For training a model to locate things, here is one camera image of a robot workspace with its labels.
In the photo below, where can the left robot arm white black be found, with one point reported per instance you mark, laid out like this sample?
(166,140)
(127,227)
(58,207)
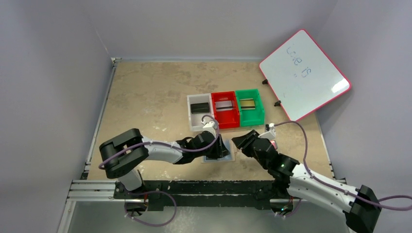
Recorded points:
(123,153)

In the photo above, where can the pink framed whiteboard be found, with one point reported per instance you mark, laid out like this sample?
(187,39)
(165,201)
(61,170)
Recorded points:
(302,76)

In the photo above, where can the aluminium table frame rail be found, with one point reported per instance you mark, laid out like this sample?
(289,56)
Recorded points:
(94,190)

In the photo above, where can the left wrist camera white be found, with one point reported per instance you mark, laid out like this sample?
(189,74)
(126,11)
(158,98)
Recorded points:
(209,125)

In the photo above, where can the white plastic bin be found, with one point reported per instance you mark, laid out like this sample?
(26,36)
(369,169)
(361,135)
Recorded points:
(195,119)

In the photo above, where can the black credit card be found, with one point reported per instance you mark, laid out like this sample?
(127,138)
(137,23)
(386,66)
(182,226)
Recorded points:
(200,108)

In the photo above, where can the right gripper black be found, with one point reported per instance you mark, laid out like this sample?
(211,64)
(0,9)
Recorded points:
(251,141)

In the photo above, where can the pink eraser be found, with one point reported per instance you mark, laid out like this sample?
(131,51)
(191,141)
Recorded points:
(273,142)

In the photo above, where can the green plastic bin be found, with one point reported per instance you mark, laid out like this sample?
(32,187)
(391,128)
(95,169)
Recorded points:
(251,117)

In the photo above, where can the red plastic bin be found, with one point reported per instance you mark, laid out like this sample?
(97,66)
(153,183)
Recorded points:
(226,119)

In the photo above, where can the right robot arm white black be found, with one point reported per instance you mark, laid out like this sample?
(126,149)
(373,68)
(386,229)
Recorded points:
(354,205)

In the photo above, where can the silver credit card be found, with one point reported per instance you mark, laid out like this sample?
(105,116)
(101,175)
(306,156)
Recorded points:
(226,105)

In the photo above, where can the gold credit card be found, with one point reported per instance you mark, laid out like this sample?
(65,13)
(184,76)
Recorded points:
(247,104)

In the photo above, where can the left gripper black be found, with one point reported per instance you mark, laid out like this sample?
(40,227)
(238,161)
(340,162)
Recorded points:
(217,145)

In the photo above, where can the beige card holder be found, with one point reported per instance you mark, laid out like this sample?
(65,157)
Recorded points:
(228,158)

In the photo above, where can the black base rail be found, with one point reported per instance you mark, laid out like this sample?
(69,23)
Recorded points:
(261,195)

